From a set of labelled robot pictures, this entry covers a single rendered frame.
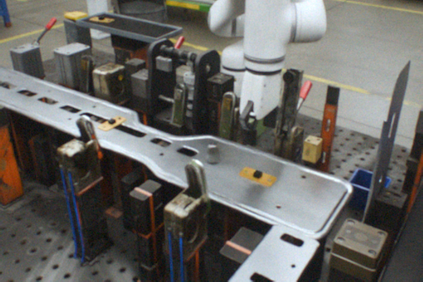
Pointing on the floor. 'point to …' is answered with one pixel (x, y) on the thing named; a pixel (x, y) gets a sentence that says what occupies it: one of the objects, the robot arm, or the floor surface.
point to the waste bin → (140, 0)
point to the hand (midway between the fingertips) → (260, 131)
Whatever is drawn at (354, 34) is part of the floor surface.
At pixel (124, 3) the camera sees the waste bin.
